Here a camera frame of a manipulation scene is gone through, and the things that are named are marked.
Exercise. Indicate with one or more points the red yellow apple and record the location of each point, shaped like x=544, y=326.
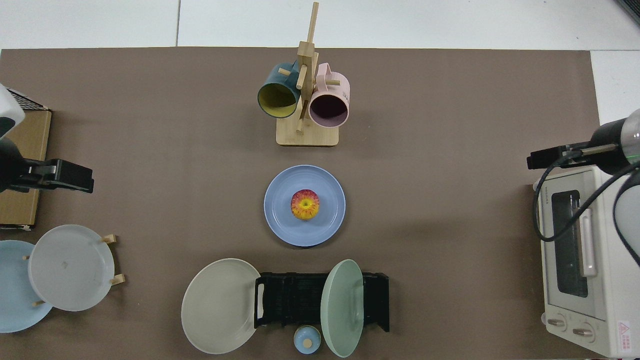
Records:
x=305, y=205

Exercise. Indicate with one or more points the wooden plate stand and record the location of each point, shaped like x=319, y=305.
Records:
x=111, y=239

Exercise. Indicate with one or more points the grey plate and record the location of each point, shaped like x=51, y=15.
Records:
x=70, y=267

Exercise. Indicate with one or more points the light blue plate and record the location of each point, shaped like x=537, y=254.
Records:
x=15, y=295

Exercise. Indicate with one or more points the beige plate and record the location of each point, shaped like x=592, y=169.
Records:
x=220, y=305

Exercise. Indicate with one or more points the black dish rack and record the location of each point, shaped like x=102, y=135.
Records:
x=290, y=300

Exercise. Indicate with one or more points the pale green plate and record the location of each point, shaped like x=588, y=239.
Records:
x=342, y=310

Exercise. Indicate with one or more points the dark grey flat object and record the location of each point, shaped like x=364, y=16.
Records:
x=632, y=7

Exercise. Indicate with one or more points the pale toaster oven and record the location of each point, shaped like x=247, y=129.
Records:
x=600, y=300

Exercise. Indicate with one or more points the brown table cloth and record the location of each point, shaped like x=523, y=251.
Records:
x=450, y=250

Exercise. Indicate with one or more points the dark blue mug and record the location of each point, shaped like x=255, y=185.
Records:
x=275, y=82

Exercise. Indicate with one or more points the wooden mug stand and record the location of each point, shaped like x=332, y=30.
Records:
x=307, y=135

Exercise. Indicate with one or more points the pink mug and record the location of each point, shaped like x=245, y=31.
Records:
x=332, y=95

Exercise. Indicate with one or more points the small blue round thing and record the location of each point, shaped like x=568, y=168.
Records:
x=307, y=340

